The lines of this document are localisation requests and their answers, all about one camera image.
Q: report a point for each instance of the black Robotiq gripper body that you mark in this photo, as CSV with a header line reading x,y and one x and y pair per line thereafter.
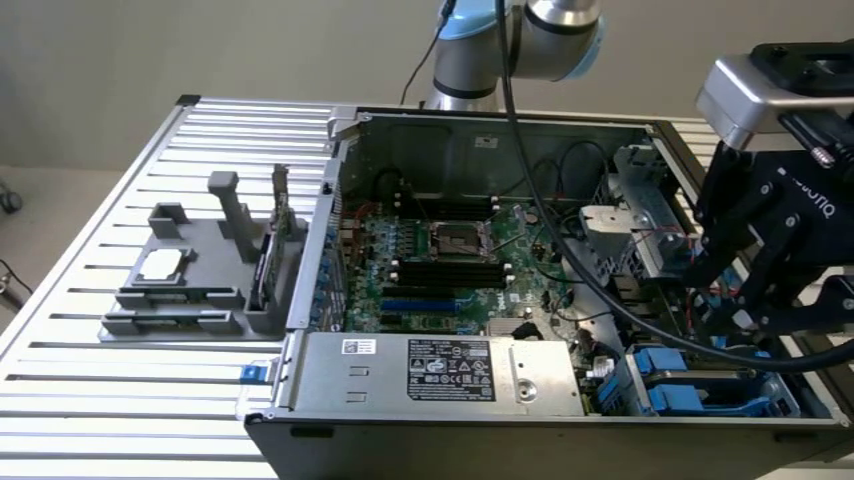
x,y
800,220

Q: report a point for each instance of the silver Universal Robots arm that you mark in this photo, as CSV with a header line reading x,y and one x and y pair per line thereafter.
x,y
520,45

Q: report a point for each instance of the perforated metal drive cage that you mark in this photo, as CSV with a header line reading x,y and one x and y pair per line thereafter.
x,y
643,180

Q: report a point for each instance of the green motherboard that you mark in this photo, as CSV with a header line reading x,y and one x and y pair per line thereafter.
x,y
520,270

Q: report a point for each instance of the silver chipset heatsink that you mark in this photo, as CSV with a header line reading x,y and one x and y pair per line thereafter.
x,y
507,327

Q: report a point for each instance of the CPU socket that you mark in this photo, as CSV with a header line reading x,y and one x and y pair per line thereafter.
x,y
460,240

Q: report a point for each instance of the black RAM slot bank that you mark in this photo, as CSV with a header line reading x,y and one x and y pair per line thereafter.
x,y
453,201
453,272

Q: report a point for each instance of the black expansion slot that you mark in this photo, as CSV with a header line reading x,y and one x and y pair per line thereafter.
x,y
427,292

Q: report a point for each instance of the blue expansion slot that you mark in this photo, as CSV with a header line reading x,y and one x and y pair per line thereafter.
x,y
420,305

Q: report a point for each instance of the open black PC case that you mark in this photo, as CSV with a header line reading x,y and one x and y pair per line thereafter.
x,y
467,445

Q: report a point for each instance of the silver power supply unit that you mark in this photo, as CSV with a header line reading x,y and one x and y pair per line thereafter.
x,y
387,380

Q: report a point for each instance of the green graphics card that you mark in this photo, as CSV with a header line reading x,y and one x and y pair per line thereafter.
x,y
276,235

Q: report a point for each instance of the blue case latch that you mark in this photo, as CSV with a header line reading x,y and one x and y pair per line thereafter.
x,y
249,372

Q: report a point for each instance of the grey parts rack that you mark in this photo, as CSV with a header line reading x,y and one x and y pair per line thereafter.
x,y
200,325

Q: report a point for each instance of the silver CPU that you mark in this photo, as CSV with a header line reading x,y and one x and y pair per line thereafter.
x,y
161,265

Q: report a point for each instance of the black caster wheel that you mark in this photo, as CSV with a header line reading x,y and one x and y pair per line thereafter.
x,y
9,201

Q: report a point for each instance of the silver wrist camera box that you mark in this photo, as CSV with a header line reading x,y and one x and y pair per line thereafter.
x,y
740,100

